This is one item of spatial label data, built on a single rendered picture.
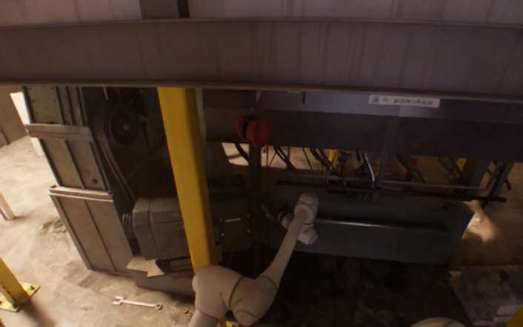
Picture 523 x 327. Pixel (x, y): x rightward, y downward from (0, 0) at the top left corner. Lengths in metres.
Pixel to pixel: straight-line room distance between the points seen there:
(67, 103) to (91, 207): 0.75
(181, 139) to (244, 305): 0.63
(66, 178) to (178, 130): 1.40
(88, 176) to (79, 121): 0.43
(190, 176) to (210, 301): 0.48
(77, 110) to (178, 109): 1.01
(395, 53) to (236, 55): 0.48
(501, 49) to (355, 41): 0.41
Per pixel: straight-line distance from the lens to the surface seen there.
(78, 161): 2.08
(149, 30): 0.99
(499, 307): 2.52
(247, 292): 1.06
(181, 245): 1.89
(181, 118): 0.95
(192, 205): 1.14
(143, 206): 1.83
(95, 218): 2.26
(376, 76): 0.90
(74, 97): 1.89
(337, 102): 1.86
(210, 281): 1.11
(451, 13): 1.40
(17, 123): 6.48
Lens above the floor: 1.89
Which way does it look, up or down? 30 degrees down
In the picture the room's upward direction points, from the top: straight up
